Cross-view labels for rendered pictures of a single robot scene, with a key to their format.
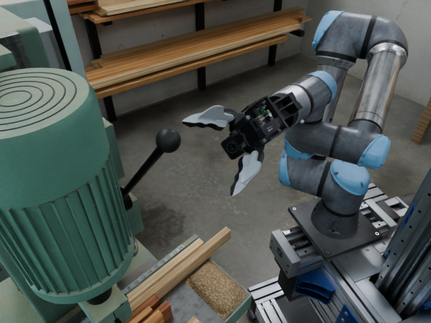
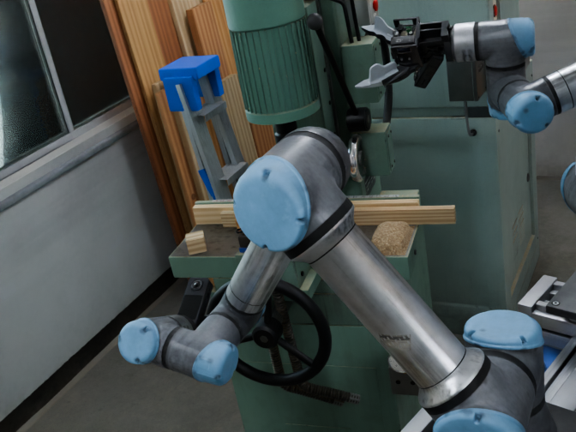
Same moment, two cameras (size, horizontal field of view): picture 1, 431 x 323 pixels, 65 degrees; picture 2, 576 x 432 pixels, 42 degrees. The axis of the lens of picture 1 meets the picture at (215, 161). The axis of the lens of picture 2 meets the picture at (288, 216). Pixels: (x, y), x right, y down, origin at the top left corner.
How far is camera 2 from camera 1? 140 cm
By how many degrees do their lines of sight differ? 57
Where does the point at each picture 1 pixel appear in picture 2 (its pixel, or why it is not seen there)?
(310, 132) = (493, 81)
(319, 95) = (491, 35)
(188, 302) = not seen: hidden behind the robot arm
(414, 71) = not seen: outside the picture
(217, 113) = (382, 26)
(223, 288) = (386, 232)
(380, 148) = (518, 100)
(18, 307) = not seen: hidden behind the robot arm
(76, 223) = (254, 53)
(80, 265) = (255, 88)
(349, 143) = (506, 93)
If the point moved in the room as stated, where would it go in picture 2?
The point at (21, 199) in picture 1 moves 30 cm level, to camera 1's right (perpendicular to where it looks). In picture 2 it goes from (234, 25) to (297, 40)
